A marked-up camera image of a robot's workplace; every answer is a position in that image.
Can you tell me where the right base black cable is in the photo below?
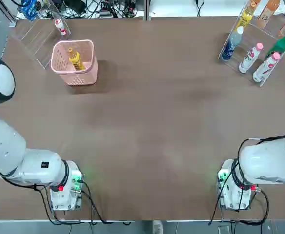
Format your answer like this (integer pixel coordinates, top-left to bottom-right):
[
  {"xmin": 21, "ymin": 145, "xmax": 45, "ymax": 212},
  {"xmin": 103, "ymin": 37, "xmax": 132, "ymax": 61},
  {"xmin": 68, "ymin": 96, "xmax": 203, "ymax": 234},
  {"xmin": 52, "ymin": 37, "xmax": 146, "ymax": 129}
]
[{"xmin": 207, "ymin": 168, "xmax": 270, "ymax": 226}]

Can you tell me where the white bottle pink cap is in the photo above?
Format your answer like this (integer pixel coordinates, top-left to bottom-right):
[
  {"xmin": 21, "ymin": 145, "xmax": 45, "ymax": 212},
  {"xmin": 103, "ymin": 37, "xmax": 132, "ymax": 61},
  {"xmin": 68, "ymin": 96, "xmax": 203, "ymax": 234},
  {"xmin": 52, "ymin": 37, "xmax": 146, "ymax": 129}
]
[
  {"xmin": 239, "ymin": 42, "xmax": 264, "ymax": 74},
  {"xmin": 252, "ymin": 52, "xmax": 281, "ymax": 82}
]

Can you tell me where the orange drink bottle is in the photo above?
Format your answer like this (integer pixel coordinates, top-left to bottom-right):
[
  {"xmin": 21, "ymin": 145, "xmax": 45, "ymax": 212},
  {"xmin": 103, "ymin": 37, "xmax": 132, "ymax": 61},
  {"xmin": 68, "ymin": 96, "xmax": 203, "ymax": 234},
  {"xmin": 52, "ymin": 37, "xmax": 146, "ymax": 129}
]
[{"xmin": 256, "ymin": 0, "xmax": 281, "ymax": 29}]

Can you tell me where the clear acrylic shelf rack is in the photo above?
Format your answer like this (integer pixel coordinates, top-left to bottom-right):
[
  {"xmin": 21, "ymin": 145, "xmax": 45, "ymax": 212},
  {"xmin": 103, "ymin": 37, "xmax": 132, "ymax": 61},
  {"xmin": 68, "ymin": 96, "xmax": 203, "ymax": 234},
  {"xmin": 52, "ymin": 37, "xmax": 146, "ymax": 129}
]
[{"xmin": 9, "ymin": 0, "xmax": 72, "ymax": 70}]

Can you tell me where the clear acrylic drinks rack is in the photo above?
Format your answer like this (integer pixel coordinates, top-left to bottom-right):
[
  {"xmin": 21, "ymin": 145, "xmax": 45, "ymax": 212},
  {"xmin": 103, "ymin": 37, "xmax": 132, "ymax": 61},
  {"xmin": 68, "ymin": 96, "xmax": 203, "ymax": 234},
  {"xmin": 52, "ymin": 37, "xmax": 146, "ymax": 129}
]
[{"xmin": 218, "ymin": 0, "xmax": 285, "ymax": 88}]

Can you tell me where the black cable bundle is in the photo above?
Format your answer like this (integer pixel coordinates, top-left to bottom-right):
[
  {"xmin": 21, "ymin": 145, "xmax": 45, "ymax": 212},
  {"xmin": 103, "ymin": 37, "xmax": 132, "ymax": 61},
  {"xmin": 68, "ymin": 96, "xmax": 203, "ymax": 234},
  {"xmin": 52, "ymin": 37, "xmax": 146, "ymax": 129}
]
[{"xmin": 39, "ymin": 0, "xmax": 144, "ymax": 18}]

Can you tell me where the small red white bottle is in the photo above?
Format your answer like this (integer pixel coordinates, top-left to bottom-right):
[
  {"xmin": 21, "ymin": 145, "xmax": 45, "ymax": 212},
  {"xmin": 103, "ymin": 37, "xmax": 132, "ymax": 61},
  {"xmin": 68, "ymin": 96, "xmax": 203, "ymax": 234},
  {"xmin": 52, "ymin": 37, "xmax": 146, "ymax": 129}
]
[{"xmin": 54, "ymin": 18, "xmax": 68, "ymax": 36}]

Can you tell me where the person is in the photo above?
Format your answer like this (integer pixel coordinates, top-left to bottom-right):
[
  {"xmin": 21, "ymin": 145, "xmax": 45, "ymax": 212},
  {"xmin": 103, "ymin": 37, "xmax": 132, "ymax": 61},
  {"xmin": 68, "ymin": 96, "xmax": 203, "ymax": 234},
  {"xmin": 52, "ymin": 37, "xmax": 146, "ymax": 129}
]
[{"xmin": 153, "ymin": 220, "xmax": 164, "ymax": 234}]

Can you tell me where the blue water bottle white cap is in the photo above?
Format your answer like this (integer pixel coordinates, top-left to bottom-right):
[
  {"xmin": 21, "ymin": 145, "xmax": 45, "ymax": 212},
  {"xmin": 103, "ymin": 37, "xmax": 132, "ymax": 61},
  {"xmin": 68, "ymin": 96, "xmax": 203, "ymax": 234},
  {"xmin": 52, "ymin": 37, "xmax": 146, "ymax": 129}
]
[{"xmin": 221, "ymin": 26, "xmax": 244, "ymax": 61}]

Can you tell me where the aluminium frame rail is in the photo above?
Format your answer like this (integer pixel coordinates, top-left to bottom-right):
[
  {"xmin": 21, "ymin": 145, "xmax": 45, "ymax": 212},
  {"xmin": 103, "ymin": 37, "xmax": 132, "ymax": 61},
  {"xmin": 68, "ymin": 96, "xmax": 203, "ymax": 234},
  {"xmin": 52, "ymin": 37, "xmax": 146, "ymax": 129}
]
[{"xmin": 0, "ymin": 0, "xmax": 18, "ymax": 27}]

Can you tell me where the left base black cable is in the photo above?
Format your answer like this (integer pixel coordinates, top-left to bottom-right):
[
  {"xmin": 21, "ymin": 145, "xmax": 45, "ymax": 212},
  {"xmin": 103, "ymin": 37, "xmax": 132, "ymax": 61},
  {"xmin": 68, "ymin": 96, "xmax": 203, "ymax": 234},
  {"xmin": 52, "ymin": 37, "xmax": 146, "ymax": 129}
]
[{"xmin": 32, "ymin": 180, "xmax": 132, "ymax": 225}]

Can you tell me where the green drink bottle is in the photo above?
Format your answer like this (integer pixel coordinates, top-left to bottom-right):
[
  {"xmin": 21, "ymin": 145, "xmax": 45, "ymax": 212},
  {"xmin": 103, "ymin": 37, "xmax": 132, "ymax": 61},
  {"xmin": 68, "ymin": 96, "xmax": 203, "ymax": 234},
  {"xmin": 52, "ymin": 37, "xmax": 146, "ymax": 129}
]
[{"xmin": 264, "ymin": 26, "xmax": 285, "ymax": 59}]

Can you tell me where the blue packet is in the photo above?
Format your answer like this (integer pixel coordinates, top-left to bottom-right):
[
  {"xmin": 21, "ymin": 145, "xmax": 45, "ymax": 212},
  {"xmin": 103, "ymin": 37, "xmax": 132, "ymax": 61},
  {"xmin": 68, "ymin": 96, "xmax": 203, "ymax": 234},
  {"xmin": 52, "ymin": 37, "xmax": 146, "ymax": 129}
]
[{"xmin": 18, "ymin": 0, "xmax": 40, "ymax": 20}]

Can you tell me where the yellow drink bottle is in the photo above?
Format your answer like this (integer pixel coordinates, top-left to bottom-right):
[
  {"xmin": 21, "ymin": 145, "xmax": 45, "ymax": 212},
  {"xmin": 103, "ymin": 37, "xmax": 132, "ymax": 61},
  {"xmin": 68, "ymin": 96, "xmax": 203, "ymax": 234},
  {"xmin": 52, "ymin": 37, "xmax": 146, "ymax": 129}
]
[
  {"xmin": 233, "ymin": 0, "xmax": 260, "ymax": 32},
  {"xmin": 68, "ymin": 48, "xmax": 86, "ymax": 72}
]

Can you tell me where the aluminium post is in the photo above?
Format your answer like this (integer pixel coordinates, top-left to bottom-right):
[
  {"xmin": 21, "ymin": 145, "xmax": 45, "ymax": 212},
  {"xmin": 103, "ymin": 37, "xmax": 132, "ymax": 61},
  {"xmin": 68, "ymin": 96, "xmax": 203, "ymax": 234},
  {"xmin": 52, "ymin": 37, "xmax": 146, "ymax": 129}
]
[{"xmin": 143, "ymin": 0, "xmax": 152, "ymax": 21}]

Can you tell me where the pink plastic basket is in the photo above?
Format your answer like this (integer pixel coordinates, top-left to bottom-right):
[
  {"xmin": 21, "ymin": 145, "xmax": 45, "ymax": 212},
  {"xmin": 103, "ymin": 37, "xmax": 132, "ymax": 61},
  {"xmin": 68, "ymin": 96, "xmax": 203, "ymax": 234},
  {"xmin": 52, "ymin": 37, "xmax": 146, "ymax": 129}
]
[{"xmin": 50, "ymin": 39, "xmax": 99, "ymax": 86}]

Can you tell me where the base black cable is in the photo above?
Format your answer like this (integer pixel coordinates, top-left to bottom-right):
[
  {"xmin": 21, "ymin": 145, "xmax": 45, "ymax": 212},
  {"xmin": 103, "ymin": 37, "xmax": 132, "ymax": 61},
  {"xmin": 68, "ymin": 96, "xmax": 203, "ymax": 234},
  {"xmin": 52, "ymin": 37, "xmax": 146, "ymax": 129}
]
[
  {"xmin": 32, "ymin": 180, "xmax": 132, "ymax": 225},
  {"xmin": 207, "ymin": 168, "xmax": 270, "ymax": 226}
]

